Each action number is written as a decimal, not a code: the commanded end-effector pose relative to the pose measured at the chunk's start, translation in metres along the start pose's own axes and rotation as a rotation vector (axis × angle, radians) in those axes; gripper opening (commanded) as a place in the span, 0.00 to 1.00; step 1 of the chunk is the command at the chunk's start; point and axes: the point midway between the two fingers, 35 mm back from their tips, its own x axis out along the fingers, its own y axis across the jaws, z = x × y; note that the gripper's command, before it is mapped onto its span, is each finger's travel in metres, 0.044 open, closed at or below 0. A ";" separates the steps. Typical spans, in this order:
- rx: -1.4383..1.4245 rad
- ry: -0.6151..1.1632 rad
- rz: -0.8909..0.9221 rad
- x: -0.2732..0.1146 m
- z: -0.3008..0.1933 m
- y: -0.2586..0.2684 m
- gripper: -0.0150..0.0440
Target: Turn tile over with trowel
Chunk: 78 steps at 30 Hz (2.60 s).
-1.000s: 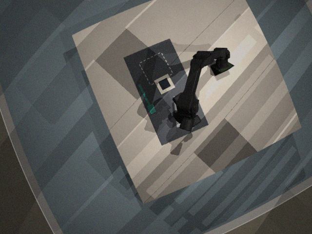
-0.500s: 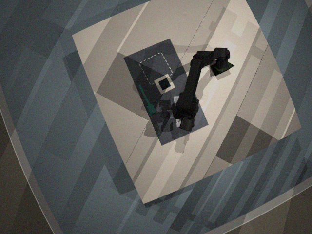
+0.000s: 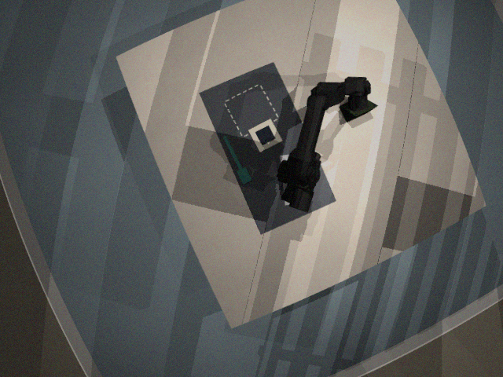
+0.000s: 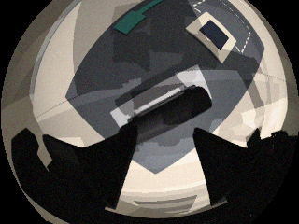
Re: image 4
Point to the white square tile with dark square center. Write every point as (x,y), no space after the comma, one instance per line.
(213,35)

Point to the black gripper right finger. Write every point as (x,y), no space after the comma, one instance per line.
(224,163)

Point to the teal small trowel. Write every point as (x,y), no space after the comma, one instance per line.
(132,19)

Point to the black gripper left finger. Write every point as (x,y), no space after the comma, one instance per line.
(103,165)

